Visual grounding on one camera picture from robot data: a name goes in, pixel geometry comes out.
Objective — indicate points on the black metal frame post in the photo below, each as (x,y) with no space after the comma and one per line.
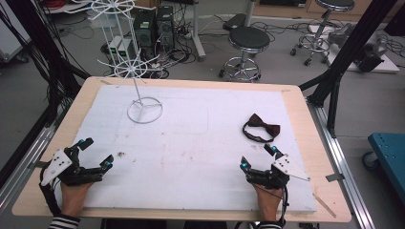
(350,47)

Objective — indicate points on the aluminium rail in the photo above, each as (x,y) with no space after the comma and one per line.
(25,159)
(342,165)

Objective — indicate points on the person's right hand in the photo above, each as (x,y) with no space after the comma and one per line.
(268,203)

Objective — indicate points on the black computer tower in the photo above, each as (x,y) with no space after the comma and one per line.
(144,30)
(165,27)

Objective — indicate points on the dark red bow tie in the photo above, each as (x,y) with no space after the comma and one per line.
(269,129)

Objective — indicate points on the black round stool chrome base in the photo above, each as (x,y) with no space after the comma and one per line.
(249,39)

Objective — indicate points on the black flat pad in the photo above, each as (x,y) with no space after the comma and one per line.
(235,21)

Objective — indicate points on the white foam mat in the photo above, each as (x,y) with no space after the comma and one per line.
(191,152)

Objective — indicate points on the grey tape strip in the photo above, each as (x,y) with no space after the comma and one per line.
(334,177)
(38,164)

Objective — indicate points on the grey round stool on castors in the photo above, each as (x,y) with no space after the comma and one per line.
(321,35)

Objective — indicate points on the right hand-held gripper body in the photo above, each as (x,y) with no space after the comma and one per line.
(273,176)

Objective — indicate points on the grey table leg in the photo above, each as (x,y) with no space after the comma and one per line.
(197,31)

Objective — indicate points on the thin wooden stick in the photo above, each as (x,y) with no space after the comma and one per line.
(324,205)

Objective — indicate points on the small grey power supply boxes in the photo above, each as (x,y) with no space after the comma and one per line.
(121,47)

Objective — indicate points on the blue cart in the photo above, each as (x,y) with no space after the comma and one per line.
(390,159)

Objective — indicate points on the person's left hand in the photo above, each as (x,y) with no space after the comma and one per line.
(74,198)

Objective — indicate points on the white platform with dark device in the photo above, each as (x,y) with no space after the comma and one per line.
(366,54)

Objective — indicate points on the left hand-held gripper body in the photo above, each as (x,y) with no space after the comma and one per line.
(76,175)

